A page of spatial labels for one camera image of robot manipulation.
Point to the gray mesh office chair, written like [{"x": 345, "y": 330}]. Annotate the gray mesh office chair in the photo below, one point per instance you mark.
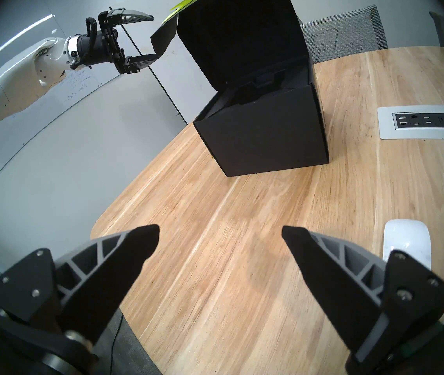
[{"x": 343, "y": 34}]

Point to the silver table power panel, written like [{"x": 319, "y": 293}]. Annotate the silver table power panel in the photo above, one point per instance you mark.
[{"x": 386, "y": 124}]

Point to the black cardboard box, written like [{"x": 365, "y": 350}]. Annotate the black cardboard box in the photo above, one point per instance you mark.
[{"x": 269, "y": 143}]

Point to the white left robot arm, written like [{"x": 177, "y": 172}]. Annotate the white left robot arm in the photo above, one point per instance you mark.
[{"x": 50, "y": 61}]

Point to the white computer mouse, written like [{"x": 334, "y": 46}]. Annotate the white computer mouse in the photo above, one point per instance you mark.
[{"x": 405, "y": 237}]

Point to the rolling whiteboard on stand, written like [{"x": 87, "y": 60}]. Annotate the rolling whiteboard on stand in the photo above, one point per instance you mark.
[{"x": 183, "y": 85}]

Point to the gray plain-back office chair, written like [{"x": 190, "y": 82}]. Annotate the gray plain-back office chair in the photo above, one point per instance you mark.
[{"x": 441, "y": 26}]

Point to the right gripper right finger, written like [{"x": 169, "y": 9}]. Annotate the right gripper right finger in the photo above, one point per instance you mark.
[{"x": 343, "y": 276}]

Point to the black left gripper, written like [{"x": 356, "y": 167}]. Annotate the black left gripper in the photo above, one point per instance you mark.
[{"x": 97, "y": 48}]

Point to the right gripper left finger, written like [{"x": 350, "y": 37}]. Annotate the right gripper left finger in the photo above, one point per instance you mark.
[{"x": 89, "y": 276}]

